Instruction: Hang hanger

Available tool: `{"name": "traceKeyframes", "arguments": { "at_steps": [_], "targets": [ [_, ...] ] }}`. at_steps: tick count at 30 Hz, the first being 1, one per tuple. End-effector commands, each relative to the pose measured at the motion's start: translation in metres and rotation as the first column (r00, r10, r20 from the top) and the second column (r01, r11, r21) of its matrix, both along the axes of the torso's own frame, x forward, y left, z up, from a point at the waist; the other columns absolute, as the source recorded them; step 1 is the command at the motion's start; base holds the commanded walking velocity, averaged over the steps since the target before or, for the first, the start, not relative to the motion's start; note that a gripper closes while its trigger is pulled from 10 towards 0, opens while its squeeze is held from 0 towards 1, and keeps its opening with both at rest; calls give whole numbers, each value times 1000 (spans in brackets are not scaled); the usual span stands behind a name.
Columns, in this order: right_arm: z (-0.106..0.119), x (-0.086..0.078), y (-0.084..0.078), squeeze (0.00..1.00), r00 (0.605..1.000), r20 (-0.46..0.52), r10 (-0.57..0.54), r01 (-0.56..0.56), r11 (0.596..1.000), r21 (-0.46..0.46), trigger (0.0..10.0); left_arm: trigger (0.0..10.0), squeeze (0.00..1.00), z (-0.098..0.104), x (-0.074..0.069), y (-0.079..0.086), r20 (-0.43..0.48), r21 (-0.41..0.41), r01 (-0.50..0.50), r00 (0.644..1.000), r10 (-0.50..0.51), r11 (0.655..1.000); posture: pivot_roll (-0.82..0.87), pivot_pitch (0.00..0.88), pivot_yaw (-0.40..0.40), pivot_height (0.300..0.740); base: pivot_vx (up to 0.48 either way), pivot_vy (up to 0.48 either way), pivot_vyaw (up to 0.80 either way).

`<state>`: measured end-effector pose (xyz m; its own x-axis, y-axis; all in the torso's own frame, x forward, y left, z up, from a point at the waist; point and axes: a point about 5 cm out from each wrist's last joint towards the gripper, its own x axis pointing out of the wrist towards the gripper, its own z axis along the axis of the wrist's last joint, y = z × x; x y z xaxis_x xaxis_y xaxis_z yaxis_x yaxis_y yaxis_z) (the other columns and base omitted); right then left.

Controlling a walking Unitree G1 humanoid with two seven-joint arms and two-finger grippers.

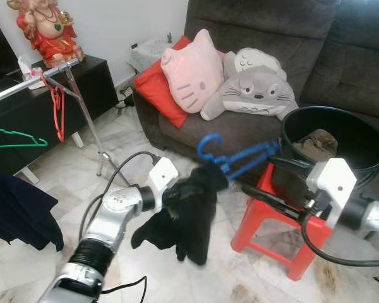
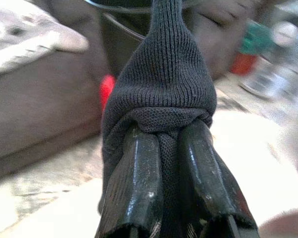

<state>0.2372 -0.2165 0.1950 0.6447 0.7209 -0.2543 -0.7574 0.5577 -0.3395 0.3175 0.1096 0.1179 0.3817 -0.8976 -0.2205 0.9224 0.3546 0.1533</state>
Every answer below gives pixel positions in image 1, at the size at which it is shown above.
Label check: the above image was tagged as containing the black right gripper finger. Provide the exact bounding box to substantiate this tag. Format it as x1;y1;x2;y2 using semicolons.
267;156;315;174
242;184;304;220

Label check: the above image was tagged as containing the black shirt green logo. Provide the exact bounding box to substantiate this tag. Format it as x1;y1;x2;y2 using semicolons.
131;163;229;266

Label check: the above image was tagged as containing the blue plastic hanger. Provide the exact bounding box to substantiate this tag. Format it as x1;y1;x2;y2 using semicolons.
197;133;282;184

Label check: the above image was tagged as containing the red plastic hanger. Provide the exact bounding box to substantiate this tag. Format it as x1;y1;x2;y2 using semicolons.
41;74;67;143

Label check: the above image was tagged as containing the green plastic hanger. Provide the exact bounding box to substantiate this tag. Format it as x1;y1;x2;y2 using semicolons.
0;128;49;150

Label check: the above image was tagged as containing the red plastic stool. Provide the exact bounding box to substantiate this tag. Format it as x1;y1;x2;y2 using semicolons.
231;163;332;282

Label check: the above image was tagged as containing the brown cloth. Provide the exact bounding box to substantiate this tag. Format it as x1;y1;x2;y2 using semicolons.
295;129;339;162

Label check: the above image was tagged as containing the black round basket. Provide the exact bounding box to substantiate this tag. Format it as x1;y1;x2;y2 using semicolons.
280;106;379;187

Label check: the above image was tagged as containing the grey totoro plush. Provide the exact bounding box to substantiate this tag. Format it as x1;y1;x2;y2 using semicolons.
200;64;299;121

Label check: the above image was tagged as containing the red cushion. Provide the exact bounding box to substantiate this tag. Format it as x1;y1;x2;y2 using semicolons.
134;36;193;129

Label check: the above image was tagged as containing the pink cat face pillow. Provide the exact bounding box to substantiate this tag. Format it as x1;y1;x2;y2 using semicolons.
160;29;226;114

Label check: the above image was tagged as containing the dark brown sofa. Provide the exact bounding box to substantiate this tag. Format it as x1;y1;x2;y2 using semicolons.
134;0;379;203

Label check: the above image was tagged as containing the lace covered side table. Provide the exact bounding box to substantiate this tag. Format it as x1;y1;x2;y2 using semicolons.
128;35;177;73

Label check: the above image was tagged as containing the navy blue shirt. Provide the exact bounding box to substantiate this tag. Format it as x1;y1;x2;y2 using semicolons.
0;169;65;252

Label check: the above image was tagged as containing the black TV cabinet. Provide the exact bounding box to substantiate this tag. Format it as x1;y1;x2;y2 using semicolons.
0;56;119;176

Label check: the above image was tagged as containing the silver clothes rack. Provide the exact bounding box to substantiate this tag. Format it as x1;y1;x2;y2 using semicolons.
0;60;132;187

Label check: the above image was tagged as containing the red laughing buddha statue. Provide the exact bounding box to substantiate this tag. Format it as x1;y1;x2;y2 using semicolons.
6;0;85;69

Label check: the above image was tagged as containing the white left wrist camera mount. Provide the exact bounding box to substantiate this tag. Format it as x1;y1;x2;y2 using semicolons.
145;157;179;198

